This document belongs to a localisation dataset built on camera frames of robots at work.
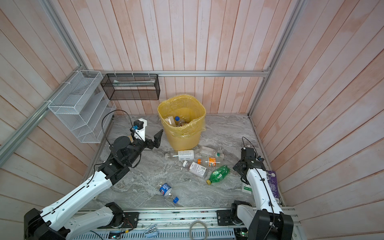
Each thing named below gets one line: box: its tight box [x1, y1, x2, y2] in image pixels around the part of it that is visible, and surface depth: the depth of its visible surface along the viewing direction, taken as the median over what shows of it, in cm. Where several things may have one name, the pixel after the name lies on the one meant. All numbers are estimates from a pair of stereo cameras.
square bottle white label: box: [182, 160, 208, 178], surface depth 89 cm
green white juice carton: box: [242, 182, 253, 195], surface depth 82 cm
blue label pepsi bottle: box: [158, 182, 179, 204], surface depth 80 cm
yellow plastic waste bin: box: [158, 94, 207, 151], surface depth 91 cm
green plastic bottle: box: [206, 165, 231, 186], surface depth 87 cm
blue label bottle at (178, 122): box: [175, 116, 186, 127], surface depth 100 cm
